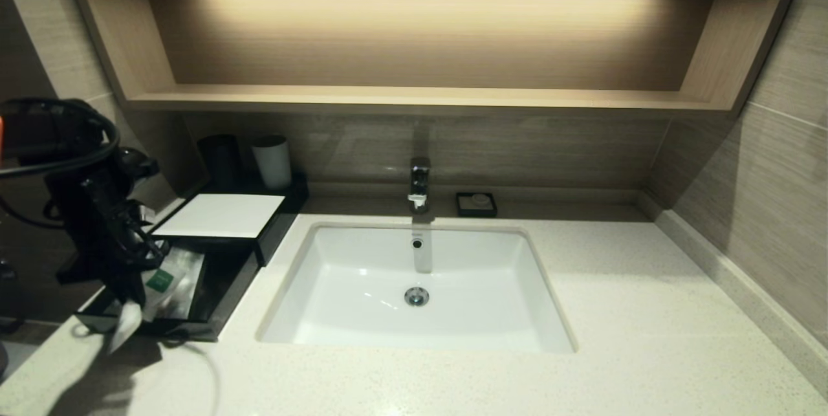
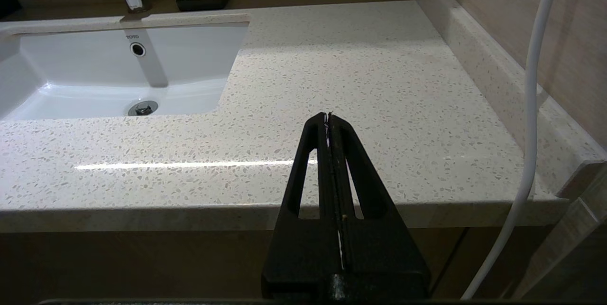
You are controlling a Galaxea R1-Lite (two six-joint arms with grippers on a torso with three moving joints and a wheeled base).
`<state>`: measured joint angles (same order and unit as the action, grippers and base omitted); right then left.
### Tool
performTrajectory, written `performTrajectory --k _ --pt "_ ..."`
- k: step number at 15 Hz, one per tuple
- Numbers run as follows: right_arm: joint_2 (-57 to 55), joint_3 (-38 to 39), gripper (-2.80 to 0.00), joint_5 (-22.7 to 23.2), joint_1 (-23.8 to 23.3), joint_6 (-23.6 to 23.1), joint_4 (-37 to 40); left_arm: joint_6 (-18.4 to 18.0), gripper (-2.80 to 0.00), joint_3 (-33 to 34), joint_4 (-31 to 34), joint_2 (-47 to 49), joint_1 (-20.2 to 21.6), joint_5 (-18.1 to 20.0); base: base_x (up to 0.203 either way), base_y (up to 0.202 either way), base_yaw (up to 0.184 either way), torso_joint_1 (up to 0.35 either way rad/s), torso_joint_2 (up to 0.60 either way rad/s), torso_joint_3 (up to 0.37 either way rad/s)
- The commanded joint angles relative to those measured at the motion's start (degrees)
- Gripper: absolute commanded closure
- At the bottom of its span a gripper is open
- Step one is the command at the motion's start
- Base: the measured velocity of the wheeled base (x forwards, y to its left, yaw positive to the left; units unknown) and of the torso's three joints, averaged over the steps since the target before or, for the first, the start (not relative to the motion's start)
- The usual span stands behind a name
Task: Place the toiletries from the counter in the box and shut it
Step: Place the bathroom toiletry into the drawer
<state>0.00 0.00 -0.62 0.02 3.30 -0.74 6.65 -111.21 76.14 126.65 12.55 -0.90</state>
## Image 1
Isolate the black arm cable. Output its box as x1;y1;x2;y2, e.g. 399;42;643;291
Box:
0;99;122;179

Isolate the wooden wall shelf niche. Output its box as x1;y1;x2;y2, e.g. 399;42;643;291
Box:
58;0;812;120

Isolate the white sink basin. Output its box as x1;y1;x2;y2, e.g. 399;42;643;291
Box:
256;222;578;355

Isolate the white paper sheet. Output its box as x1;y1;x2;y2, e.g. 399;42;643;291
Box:
153;194;287;239

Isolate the black cup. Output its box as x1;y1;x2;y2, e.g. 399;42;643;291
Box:
197;135;242;186

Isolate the black soap dish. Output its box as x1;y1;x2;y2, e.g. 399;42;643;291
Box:
456;193;497;219

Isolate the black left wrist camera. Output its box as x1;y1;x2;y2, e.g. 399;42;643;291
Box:
116;148;160;179

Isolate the long packet with green label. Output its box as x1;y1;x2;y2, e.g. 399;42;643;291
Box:
142;248;206;321

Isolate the white cup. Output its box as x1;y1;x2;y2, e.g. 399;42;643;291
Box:
251;136;292;192

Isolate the black amenity box drawer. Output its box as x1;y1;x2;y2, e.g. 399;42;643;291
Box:
74;237;261;343

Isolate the chrome faucet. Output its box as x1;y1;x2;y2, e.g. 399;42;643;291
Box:
408;157;433;215

